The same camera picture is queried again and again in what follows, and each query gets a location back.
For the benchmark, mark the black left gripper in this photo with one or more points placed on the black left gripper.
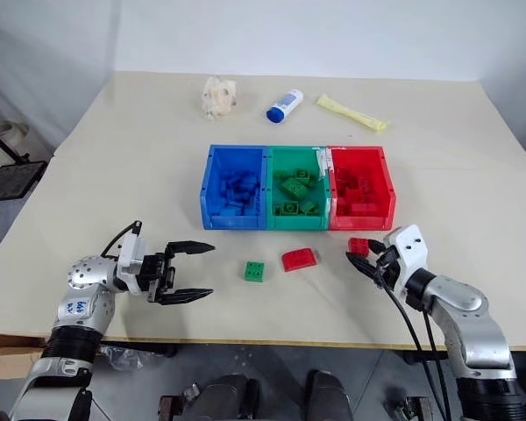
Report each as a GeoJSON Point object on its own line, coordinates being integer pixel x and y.
{"type": "Point", "coordinates": [158, 274]}

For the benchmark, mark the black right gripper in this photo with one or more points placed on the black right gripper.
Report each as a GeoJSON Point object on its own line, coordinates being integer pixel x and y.
{"type": "Point", "coordinates": [388, 265]}

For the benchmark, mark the small red building block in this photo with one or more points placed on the small red building block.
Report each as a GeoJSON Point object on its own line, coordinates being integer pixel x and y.
{"type": "Point", "coordinates": [358, 246]}

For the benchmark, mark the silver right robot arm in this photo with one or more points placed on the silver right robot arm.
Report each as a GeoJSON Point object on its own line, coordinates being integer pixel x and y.
{"type": "Point", "coordinates": [469, 316]}

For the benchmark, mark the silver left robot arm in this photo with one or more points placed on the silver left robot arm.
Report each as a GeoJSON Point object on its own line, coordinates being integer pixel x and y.
{"type": "Point", "coordinates": [85, 302]}

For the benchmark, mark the green studded building block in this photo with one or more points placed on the green studded building block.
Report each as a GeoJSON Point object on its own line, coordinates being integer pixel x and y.
{"type": "Point", "coordinates": [254, 272]}

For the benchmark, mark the red curved building block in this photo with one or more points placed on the red curved building block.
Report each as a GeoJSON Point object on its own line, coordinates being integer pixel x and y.
{"type": "Point", "coordinates": [299, 259]}

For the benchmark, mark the blue building block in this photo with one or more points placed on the blue building block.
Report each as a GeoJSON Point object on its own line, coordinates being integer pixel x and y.
{"type": "Point", "coordinates": [230, 211]}
{"type": "Point", "coordinates": [250, 184]}

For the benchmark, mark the red plastic bin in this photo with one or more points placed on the red plastic bin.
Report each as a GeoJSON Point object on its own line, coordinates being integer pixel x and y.
{"type": "Point", "coordinates": [359, 155]}

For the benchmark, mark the white paper label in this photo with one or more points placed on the white paper label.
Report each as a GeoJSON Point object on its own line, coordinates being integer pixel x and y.
{"type": "Point", "coordinates": [323, 164]}

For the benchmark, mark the clear plastic bag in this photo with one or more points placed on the clear plastic bag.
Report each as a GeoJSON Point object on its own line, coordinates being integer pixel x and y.
{"type": "Point", "coordinates": [120, 357]}

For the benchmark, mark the blue plastic bin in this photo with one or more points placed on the blue plastic bin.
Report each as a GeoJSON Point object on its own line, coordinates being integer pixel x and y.
{"type": "Point", "coordinates": [232, 158]}

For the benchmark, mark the green plastic bin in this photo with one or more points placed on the green plastic bin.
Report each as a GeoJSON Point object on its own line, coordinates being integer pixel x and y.
{"type": "Point", "coordinates": [289, 155]}

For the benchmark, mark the dark rounded shape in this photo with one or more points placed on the dark rounded shape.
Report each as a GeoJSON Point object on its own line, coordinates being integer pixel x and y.
{"type": "Point", "coordinates": [228, 397]}
{"type": "Point", "coordinates": [329, 397]}

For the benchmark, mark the pale yellow tube packet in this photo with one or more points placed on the pale yellow tube packet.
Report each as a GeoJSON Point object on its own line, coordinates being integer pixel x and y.
{"type": "Point", "coordinates": [353, 113]}

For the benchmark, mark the white bottle with blue cap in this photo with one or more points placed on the white bottle with blue cap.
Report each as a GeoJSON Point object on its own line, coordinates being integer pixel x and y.
{"type": "Point", "coordinates": [285, 105]}

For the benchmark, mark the crumpled white object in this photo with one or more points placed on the crumpled white object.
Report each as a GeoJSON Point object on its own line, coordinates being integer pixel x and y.
{"type": "Point", "coordinates": [219, 97]}

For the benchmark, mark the black mesh stand tray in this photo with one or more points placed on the black mesh stand tray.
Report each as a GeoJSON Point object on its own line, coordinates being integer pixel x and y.
{"type": "Point", "coordinates": [13, 180]}

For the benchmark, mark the brown cardboard box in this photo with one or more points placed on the brown cardboard box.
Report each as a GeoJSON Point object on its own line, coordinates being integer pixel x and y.
{"type": "Point", "coordinates": [9, 355]}

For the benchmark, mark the black stand pole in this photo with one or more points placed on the black stand pole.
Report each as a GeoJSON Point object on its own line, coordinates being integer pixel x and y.
{"type": "Point", "coordinates": [6, 147]}

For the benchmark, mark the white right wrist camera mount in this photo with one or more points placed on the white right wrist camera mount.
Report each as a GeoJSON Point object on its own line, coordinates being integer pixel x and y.
{"type": "Point", "coordinates": [410, 250]}

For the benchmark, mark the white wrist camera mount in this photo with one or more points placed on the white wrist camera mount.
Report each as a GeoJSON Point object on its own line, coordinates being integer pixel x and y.
{"type": "Point", "coordinates": [410, 250]}
{"type": "Point", "coordinates": [130, 259]}

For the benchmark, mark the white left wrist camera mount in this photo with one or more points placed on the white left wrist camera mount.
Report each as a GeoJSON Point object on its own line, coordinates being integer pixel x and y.
{"type": "Point", "coordinates": [130, 259]}

